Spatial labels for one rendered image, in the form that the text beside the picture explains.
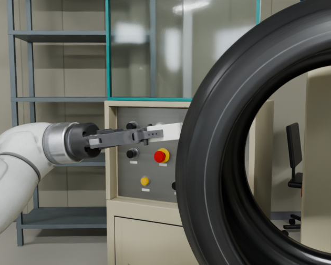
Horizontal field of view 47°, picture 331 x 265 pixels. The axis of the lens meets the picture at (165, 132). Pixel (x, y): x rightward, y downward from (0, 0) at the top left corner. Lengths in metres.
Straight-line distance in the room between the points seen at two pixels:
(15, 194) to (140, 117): 0.72
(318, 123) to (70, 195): 3.30
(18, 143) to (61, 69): 3.03
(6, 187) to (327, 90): 0.69
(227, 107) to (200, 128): 0.05
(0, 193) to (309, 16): 0.59
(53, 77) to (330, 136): 3.23
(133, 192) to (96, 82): 2.43
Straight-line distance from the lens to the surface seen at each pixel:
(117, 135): 0.72
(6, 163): 0.81
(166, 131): 0.72
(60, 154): 0.81
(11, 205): 0.78
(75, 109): 3.82
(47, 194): 4.03
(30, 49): 3.77
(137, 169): 1.43
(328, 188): 0.93
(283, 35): 0.56
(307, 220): 0.95
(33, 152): 0.83
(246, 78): 0.55
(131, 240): 1.46
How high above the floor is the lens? 1.31
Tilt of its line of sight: 6 degrees down
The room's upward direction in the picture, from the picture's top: straight up
